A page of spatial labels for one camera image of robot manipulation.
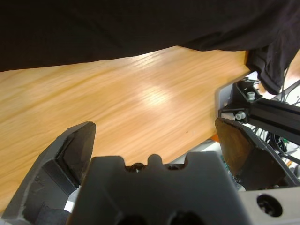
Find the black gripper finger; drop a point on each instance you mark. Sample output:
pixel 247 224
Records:
pixel 248 161
pixel 47 168

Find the black Unitree polo shirt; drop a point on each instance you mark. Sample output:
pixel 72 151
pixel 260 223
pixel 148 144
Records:
pixel 93 28

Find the black corner bracket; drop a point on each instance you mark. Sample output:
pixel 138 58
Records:
pixel 230 112
pixel 241 89

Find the dark aluminium camera post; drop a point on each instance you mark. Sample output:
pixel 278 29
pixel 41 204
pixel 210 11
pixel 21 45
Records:
pixel 276 117

